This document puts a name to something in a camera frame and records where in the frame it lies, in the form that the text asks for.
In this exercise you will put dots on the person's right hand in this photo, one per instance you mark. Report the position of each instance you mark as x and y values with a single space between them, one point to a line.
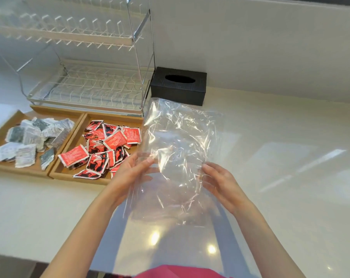
224 188

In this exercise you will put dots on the person's left hand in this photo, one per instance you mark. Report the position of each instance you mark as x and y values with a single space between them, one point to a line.
125 178

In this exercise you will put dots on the person's right thumb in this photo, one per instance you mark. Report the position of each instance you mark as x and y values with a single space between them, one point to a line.
211 174

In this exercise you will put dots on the person's left thumb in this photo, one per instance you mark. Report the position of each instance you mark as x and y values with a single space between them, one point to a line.
144 164

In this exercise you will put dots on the clear plastic bag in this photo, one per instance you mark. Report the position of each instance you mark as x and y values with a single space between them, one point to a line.
180 141

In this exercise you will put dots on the person's left forearm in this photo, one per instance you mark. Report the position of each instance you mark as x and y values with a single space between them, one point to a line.
82 237

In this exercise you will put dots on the person's right forearm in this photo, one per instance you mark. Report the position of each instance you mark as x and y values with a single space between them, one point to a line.
264 243

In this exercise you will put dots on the pile of red black packets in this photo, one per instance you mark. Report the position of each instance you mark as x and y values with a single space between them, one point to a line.
101 147

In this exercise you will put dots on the wooden tray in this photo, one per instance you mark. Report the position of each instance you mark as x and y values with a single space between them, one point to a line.
9 169
64 173

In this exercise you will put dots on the black tissue box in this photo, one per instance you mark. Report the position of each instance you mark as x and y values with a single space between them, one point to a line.
179 89

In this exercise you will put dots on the pink garment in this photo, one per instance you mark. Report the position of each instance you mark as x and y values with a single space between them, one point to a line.
180 272

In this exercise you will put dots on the pile of white grey packets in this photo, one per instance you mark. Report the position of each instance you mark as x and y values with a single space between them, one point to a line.
30 141

